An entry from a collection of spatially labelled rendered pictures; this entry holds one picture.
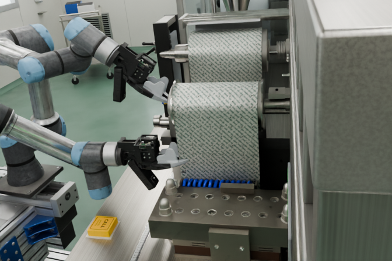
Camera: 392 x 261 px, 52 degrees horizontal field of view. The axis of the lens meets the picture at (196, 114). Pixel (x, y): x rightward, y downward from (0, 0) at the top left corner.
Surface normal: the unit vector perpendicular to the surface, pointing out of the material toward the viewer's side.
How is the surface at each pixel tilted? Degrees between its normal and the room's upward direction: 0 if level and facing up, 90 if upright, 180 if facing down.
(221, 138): 90
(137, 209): 0
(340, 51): 90
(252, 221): 0
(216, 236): 90
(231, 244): 90
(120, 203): 0
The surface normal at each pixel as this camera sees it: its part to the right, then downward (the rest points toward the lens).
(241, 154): -0.20, 0.41
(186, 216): -0.09, -0.91
